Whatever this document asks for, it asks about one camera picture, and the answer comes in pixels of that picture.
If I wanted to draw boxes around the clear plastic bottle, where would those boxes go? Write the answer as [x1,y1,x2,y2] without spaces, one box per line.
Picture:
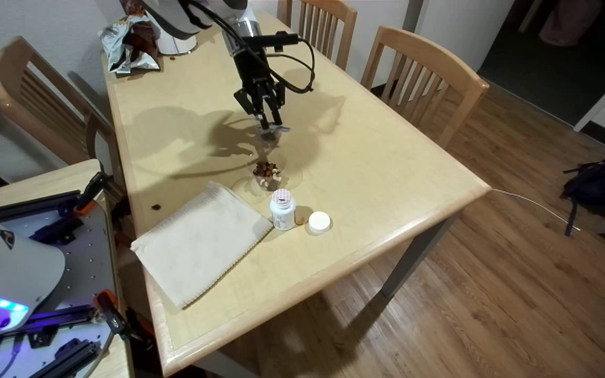
[267,187,298,234]

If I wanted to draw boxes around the thin white floor cable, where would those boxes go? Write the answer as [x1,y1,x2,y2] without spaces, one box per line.
[489,187,584,235]

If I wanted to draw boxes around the grey metal table leg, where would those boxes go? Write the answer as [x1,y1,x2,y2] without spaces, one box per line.
[346,212,458,347]

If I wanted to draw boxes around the beige folded cloth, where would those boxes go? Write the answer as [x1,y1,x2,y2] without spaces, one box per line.
[128,179,275,311]

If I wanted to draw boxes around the crumpled silver snack bag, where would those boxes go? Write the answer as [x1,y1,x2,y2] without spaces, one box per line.
[99,15,166,79]

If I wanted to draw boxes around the wooden side table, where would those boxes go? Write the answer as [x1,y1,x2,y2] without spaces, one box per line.
[0,157,137,378]

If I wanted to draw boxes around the white paper towel roll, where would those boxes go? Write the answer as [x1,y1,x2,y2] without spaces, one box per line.
[154,12,199,58]

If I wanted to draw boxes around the black orange bar clamp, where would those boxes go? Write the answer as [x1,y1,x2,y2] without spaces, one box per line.
[92,290,152,347]
[73,170,121,215]

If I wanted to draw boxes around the wooden dining chair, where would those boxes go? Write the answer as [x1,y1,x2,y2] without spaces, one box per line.
[359,26,491,151]
[0,37,119,185]
[278,0,359,71]

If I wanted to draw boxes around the black camera cable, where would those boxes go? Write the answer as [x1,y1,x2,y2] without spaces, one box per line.
[187,0,319,95]

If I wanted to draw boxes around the grey measuring spoon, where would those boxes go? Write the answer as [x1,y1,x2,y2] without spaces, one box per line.
[261,123,292,143]

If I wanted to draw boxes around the black metal rail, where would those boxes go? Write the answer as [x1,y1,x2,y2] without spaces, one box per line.
[0,192,85,225]
[28,339,103,378]

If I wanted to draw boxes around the grey perforated mount plate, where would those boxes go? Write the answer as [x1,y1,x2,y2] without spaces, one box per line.
[0,201,119,378]

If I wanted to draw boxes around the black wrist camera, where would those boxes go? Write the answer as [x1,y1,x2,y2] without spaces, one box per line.
[249,30,303,51]

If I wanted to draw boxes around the large brown pine cone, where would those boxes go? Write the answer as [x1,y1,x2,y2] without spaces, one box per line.
[251,157,285,196]

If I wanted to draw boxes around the black floor bag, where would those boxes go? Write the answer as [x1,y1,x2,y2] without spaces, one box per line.
[561,151,605,238]

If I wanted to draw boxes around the white bottle cap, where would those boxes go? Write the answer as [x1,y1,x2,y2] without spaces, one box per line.
[306,210,334,235]

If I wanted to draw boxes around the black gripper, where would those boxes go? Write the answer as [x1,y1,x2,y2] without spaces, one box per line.
[230,37,290,134]

